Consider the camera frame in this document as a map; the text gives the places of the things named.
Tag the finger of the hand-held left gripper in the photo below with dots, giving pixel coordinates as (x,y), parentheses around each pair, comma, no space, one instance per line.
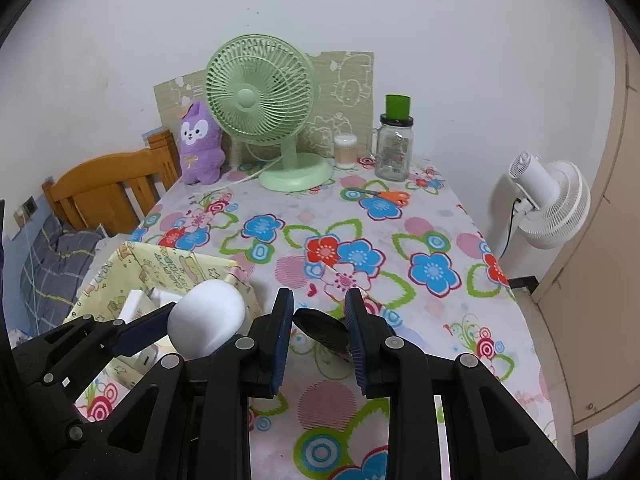
(145,330)

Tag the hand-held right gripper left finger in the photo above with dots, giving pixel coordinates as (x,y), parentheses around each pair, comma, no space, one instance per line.
(282,340)

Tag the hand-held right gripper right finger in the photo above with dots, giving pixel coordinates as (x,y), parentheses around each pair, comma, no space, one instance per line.
(356,340)

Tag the black round lid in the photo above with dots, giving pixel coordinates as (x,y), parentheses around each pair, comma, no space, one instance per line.
(322,327)

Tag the white round lamp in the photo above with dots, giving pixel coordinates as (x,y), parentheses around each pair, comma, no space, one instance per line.
(207,317)

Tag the yellow fabric storage box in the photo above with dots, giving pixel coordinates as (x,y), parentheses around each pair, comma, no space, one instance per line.
(165,265)

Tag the white charger block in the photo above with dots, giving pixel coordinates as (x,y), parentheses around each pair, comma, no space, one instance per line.
(137,305)

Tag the white cloth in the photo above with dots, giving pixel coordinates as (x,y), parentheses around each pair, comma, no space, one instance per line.
(102,246)

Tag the grey plaid blanket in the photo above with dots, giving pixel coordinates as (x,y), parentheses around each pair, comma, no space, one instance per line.
(50,260)

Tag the wooden bed headboard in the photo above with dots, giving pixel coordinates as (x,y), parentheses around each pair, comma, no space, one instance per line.
(110,190)

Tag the cotton swab container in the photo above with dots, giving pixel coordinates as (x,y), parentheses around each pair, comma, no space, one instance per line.
(345,152)

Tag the purple plush toy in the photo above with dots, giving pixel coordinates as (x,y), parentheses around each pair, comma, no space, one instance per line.
(200,145)

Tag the glass jar with green lid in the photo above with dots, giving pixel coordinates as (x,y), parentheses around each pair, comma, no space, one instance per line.
(395,150)

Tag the white standing fan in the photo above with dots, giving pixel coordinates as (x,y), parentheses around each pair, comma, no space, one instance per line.
(547,200)

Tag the green desk fan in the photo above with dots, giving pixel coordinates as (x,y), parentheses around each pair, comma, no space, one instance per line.
(247,97)

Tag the beige patterned board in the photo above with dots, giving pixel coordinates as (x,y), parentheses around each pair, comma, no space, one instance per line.
(345,85)

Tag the beige wardrobe door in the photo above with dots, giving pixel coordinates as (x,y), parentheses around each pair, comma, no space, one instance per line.
(600,260)

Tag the wall socket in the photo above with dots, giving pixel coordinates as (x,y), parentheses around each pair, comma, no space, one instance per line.
(29,206)

